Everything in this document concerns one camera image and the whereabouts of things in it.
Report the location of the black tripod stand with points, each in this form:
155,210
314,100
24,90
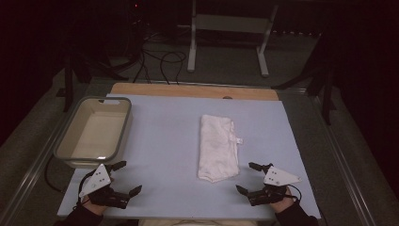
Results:
70,81
323,84

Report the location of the metal rail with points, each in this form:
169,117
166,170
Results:
342,163
34,169

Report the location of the white metal stand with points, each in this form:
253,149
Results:
230,23

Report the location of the white towel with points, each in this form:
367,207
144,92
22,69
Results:
218,147

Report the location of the person's right hand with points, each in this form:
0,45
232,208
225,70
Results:
282,204

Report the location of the beige bin with grey rim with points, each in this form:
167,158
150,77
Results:
94,135

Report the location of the person's left hand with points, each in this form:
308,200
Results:
94,207

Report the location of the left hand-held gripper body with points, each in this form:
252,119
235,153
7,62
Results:
98,181

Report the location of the light blue mat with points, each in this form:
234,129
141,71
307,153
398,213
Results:
163,141

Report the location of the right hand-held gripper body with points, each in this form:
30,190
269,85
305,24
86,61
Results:
277,179

